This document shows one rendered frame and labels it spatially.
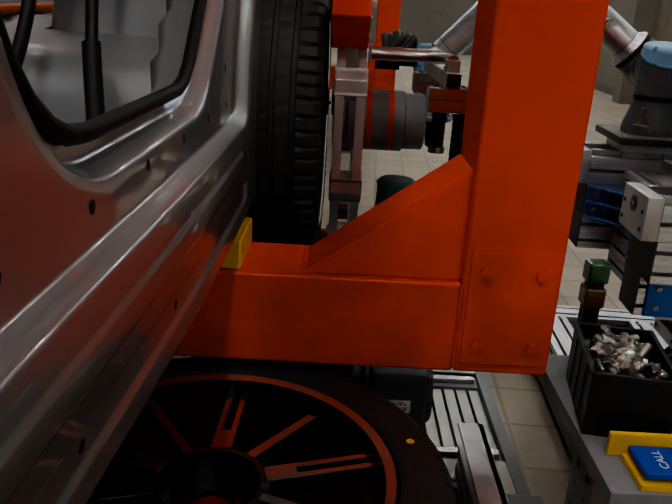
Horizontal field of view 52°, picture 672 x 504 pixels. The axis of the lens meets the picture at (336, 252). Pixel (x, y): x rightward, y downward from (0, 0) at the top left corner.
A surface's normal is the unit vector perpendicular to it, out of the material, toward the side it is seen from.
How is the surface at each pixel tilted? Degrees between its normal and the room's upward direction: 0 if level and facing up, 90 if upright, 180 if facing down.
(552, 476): 0
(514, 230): 90
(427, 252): 90
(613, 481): 0
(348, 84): 90
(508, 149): 90
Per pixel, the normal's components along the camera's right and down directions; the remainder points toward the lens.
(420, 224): -0.02, 0.33
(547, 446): 0.05, -0.94
